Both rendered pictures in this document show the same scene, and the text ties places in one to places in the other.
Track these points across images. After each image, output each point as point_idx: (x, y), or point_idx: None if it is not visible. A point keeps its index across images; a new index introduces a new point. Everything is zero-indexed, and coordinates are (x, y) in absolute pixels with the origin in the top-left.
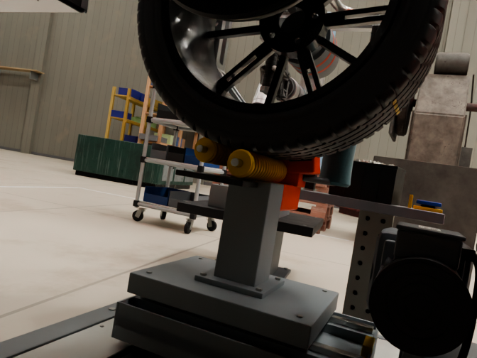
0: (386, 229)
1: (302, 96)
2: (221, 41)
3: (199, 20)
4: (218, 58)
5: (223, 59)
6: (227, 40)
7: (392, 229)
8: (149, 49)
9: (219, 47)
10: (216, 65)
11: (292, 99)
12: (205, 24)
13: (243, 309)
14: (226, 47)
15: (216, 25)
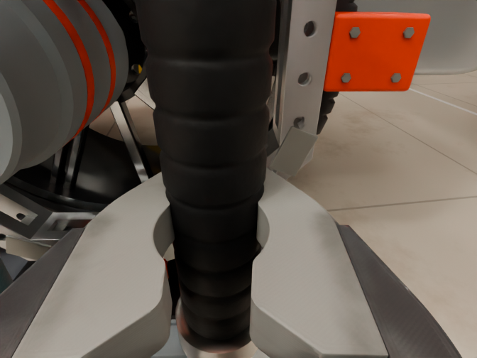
0: (21, 262)
1: (106, 136)
2: (277, 71)
3: (270, 47)
4: (274, 112)
5: (279, 114)
6: (284, 62)
7: (16, 259)
8: None
9: (276, 87)
10: (273, 127)
11: (116, 139)
12: (273, 48)
13: None
14: (282, 84)
15: (306, 24)
